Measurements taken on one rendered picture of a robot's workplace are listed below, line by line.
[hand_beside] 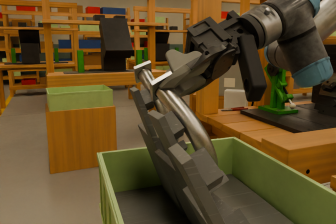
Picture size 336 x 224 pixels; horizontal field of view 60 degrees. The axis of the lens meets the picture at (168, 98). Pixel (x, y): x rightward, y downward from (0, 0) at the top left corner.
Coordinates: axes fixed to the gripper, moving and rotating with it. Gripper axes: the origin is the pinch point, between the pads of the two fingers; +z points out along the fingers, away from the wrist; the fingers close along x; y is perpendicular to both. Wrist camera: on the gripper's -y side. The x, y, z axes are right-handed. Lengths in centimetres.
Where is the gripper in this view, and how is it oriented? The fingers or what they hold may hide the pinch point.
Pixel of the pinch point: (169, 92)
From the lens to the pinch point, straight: 48.0
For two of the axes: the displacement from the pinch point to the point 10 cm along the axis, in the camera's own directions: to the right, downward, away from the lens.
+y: -5.7, -7.2, 3.9
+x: 0.1, -4.9, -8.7
